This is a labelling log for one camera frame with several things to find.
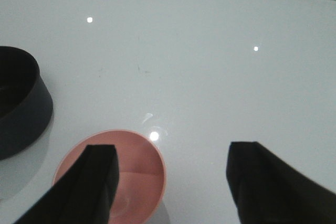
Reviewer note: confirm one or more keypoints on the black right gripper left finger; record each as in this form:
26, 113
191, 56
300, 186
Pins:
84, 194

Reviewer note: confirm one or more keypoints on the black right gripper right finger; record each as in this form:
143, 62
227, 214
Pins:
265, 189

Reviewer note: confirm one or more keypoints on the pink bowl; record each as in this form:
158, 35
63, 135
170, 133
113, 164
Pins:
142, 176

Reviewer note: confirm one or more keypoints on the dark blue saucepan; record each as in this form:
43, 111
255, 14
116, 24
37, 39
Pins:
26, 104

